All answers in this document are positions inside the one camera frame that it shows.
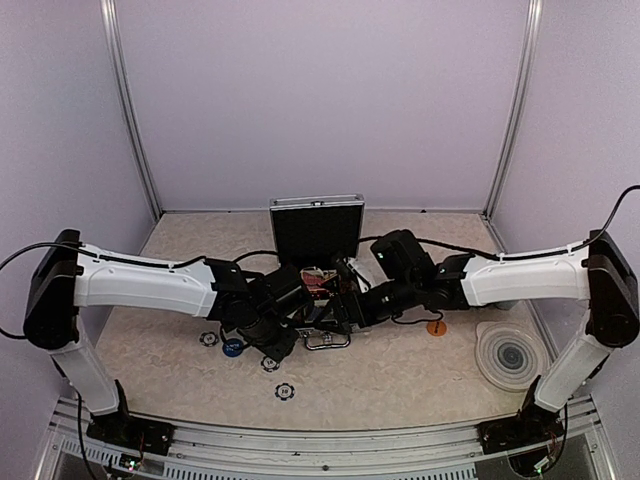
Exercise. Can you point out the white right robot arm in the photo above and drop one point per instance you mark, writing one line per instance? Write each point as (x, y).
(593, 270)

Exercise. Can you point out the grey striped plate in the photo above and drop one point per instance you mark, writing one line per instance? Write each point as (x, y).
(509, 355)

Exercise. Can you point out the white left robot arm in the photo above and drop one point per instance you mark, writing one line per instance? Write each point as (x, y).
(74, 275)

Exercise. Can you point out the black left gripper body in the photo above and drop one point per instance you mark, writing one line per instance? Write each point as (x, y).
(260, 335)

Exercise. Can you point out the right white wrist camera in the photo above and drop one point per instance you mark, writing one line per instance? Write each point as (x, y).
(362, 274)

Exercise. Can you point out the blue round button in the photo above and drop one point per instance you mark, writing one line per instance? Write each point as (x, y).
(233, 348)

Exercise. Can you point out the aluminium poker chip case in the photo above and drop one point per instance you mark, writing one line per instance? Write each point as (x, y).
(309, 234)

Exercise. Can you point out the red playing card deck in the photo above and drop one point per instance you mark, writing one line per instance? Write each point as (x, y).
(316, 281)

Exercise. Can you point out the single black white chip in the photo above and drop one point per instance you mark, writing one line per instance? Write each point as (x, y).
(284, 391)

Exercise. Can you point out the orange round button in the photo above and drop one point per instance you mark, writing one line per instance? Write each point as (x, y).
(436, 328)

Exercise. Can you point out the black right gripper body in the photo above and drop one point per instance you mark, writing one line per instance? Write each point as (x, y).
(403, 296)

